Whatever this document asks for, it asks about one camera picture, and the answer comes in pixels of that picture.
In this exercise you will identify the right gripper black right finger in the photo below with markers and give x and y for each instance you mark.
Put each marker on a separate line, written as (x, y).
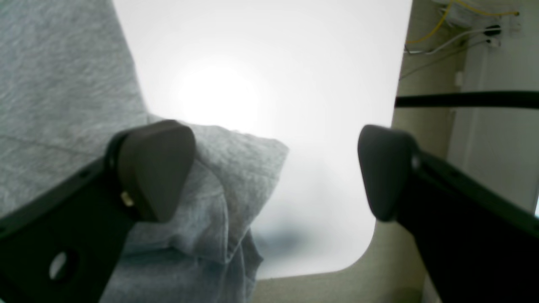
(476, 246)

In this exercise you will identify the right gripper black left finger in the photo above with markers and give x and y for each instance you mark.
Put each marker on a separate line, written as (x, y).
(63, 246)

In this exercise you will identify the grey T-shirt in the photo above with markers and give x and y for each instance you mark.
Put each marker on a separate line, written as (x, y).
(68, 84)

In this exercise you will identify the black bar beside table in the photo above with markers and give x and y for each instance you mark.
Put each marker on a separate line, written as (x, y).
(500, 99)

